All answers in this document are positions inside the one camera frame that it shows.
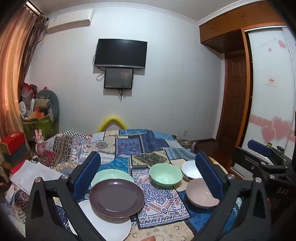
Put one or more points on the white heart-print sliding door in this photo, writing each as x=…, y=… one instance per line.
x=266, y=58

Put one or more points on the orange curtain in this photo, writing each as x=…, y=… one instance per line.
x=11, y=76

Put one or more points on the pink bowl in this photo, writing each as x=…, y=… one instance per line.
x=198, y=194

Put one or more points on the grey plush toy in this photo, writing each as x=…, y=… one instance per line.
x=49, y=102

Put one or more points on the green storage bag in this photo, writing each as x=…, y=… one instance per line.
x=42, y=127

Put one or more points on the wooden overhead cabinet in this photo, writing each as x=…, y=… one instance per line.
x=222, y=30

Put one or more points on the green plate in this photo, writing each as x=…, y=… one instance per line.
x=108, y=175

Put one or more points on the small red label sticker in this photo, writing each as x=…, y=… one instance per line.
x=271, y=82

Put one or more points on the brown wooden door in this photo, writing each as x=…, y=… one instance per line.
x=233, y=99

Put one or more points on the yellow curved tube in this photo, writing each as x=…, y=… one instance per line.
x=112, y=118

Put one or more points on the white bowl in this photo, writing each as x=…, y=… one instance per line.
x=189, y=169

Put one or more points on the red box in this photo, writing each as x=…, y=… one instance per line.
x=13, y=141

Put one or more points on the patchwork printed blanket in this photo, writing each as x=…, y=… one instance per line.
x=148, y=143

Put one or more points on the brown plate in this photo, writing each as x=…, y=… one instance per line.
x=115, y=197

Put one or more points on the white papers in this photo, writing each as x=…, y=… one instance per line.
x=32, y=173

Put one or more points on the white air conditioner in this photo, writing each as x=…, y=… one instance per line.
x=69, y=22

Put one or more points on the curtain rail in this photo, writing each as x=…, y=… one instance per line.
x=33, y=7

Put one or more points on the green bowl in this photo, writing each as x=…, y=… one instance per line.
x=165, y=176

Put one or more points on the pink bunny toy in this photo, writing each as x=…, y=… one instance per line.
x=39, y=141

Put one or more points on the small black wall monitor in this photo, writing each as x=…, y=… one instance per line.
x=118, y=77

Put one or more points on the dark patterned curtain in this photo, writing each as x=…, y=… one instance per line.
x=34, y=41

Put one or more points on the white plate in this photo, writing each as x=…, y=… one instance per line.
x=108, y=228

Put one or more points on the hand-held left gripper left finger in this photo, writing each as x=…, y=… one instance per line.
x=89, y=171

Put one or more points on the black wall television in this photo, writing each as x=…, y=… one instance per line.
x=120, y=53

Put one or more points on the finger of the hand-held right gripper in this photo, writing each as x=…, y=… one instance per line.
x=259, y=147
x=245, y=160

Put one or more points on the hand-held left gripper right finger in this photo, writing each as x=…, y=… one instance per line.
x=208, y=178

